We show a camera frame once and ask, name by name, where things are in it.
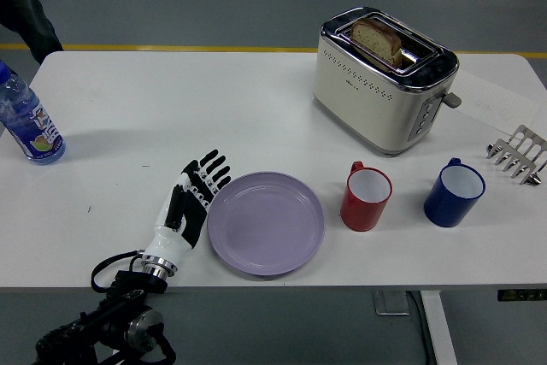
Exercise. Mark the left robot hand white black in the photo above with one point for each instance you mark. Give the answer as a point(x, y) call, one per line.
point(179, 219)

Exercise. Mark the purple round plate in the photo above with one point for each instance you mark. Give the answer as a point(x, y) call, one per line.
point(266, 224)

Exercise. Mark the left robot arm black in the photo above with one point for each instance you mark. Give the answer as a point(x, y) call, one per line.
point(128, 309)

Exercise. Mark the clear plastic water bottle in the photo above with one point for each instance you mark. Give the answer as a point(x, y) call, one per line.
point(32, 123)

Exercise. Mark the red mug white inside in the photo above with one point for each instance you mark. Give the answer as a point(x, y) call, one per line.
point(363, 207)

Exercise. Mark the cream and chrome toaster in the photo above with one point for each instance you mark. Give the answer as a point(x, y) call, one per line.
point(376, 104)

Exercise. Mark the person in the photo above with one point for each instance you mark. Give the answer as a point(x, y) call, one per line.
point(25, 6)

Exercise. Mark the bread slice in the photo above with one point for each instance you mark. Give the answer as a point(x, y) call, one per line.
point(378, 40)

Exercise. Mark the blue mug white inside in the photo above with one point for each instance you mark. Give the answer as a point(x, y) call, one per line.
point(453, 198)

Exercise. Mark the white table leg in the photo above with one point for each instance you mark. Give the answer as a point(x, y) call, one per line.
point(440, 331)

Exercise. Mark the white paper sheet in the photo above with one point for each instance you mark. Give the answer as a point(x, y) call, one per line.
point(491, 102)

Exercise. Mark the silver metal toast rack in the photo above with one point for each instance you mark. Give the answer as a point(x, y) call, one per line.
point(519, 153)

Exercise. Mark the black table control panel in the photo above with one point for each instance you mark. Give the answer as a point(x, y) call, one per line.
point(521, 295)

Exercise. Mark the grey bracket under table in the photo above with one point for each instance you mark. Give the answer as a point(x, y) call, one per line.
point(391, 303)

